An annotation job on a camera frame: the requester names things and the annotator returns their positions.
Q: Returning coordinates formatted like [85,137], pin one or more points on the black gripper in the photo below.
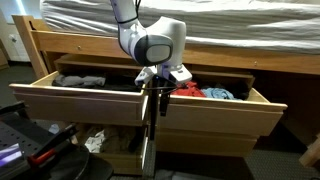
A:
[165,85]

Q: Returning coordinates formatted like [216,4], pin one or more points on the wooden drawer with red garment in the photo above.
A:
[220,118]

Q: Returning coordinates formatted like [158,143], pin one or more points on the wooden drawer with dark clothes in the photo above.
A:
[80,106]

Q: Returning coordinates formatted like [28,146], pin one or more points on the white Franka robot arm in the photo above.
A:
[166,30]

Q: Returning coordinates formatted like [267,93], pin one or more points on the plain wooden drawer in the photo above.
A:
[206,143]

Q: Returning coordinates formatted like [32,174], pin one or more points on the wooden drawer with white cloth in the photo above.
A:
[123,163]

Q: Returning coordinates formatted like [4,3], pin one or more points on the red garment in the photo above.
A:
[191,90]

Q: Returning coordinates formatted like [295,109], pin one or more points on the black garment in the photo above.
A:
[123,85]

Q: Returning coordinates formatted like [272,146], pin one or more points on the light blue garment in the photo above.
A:
[218,93]

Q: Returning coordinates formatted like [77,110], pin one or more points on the brown garment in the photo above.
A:
[118,138]

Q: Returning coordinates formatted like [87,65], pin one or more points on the white patterned cloth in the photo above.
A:
[95,143]

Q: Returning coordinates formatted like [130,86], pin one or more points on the grey garment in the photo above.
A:
[80,81]

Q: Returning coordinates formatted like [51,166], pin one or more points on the mattress with grey striped sheet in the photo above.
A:
[233,23]

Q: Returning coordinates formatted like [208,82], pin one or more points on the black round base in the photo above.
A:
[76,166]

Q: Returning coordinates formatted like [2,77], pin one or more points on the small pale crumpled item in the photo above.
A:
[54,129]

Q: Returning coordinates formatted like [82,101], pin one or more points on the black perforated board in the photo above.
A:
[20,133]

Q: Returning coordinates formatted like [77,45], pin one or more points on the black clamp bar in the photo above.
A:
[13,108]

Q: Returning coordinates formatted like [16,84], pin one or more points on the wooden furniture leg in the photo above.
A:
[310,153]

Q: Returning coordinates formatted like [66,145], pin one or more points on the wooden bed frame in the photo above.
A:
[216,58]

